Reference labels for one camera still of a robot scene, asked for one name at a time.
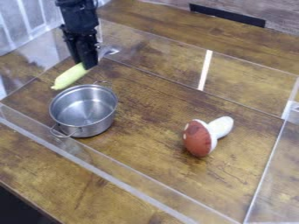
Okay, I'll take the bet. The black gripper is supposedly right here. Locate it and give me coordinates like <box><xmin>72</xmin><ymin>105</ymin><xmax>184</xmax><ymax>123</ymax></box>
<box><xmin>54</xmin><ymin>0</ymin><xmax>98</xmax><ymax>70</ymax></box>

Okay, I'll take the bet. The black bar on table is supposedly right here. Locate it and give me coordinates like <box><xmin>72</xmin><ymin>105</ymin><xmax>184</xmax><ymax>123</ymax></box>
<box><xmin>189</xmin><ymin>3</ymin><xmax>267</xmax><ymax>28</ymax></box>

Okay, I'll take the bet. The red plush mushroom toy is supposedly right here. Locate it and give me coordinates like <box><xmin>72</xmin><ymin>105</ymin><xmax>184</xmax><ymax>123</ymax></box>
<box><xmin>181</xmin><ymin>116</ymin><xmax>233</xmax><ymax>158</ymax></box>

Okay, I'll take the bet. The green handled metal spoon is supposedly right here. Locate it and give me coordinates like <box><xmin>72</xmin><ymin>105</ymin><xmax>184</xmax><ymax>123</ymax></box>
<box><xmin>50</xmin><ymin>46</ymin><xmax>121</xmax><ymax>91</ymax></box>

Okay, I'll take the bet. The clear acrylic enclosure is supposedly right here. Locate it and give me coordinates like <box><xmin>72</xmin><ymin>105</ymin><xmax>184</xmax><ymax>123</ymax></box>
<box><xmin>0</xmin><ymin>22</ymin><xmax>299</xmax><ymax>224</ymax></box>

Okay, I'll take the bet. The stainless steel pot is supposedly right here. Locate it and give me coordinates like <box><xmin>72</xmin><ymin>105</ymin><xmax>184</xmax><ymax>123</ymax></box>
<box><xmin>49</xmin><ymin>81</ymin><xmax>117</xmax><ymax>138</ymax></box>

